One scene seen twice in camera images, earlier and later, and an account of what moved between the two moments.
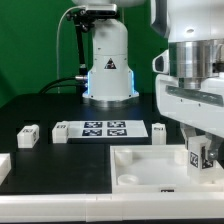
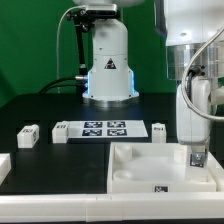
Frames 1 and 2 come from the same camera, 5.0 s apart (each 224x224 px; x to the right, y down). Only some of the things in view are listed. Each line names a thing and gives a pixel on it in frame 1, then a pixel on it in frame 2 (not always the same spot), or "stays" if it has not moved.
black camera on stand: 101,10 stays
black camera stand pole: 84,21 stays
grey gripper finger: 213,151 to 198,159
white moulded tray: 156,169 stays
